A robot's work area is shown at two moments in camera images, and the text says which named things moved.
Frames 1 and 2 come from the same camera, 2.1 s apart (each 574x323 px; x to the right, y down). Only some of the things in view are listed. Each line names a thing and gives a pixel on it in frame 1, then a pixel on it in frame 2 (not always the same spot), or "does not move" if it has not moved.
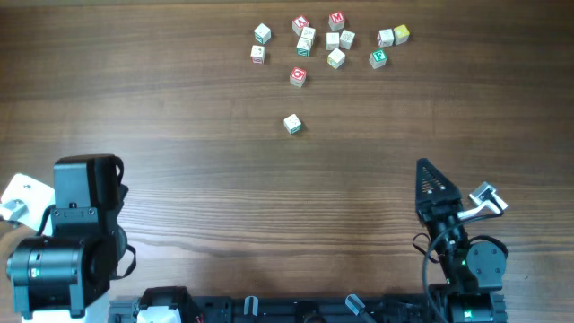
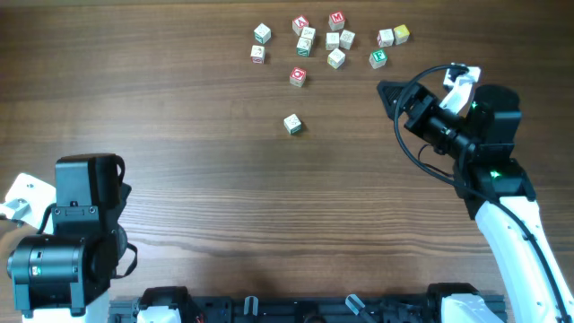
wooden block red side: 257,54 does not move
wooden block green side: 303,47 does not move
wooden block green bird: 292,124 does not move
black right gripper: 445,200 to 428,102
